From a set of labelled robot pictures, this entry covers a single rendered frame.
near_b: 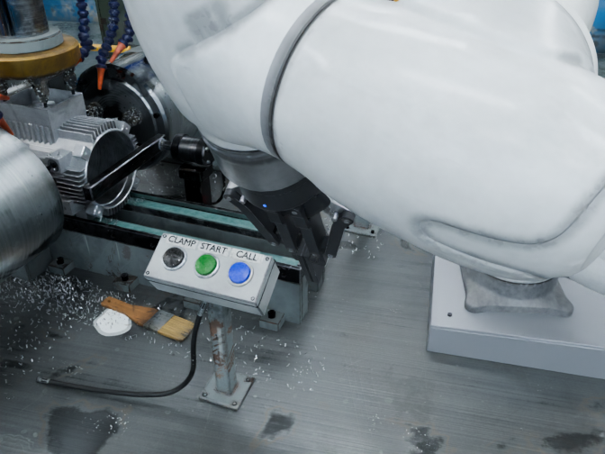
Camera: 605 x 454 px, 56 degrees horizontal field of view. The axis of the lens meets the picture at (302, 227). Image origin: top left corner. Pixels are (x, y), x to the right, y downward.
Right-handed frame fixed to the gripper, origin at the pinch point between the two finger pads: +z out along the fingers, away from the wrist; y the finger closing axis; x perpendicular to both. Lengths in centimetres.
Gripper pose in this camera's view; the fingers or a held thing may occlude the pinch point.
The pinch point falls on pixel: (311, 258)
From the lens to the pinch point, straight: 62.9
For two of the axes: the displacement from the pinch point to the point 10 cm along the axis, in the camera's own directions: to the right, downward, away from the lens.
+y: -9.4, -1.9, 2.9
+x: -3.0, 8.6, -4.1
